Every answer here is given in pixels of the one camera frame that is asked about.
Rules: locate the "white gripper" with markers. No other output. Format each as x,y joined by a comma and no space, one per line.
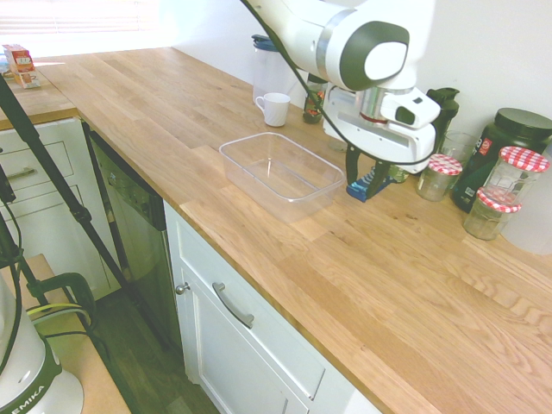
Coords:
379,142

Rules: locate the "protein bar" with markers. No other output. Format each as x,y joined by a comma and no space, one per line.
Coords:
360,189

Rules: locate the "clear plastic rectangular container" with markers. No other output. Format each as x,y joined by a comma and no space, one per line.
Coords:
280,172

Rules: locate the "dark Vega protein tub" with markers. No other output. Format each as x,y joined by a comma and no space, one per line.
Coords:
513,129

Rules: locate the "glass jar red checkered lid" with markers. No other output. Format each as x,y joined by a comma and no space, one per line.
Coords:
489,220
517,172
437,181

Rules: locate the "short clear drinking glass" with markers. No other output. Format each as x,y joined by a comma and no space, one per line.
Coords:
459,146

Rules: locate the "dark green shaker bottle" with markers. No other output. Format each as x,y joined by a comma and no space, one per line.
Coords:
444,108

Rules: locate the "white ceramic mug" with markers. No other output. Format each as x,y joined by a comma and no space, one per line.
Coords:
276,110

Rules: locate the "clear pitcher with teal lid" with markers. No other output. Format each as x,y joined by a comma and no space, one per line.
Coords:
269,73

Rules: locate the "white kitchen cabinet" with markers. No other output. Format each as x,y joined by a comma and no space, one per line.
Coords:
241,345

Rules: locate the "round metal cabinet knob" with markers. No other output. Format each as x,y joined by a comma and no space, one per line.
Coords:
183,288

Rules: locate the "dark built-in dishwasher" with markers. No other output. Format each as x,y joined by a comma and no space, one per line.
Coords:
133,224

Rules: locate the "green black clamp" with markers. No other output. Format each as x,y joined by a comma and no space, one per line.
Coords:
69,284

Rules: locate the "white window blind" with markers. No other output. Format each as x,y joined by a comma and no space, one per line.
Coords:
64,15

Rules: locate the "small red white carton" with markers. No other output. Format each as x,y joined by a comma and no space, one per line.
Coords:
19,58

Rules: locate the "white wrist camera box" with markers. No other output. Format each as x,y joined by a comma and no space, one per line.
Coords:
414,112

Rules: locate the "black camera tripod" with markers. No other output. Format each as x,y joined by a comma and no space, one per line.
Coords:
43,151

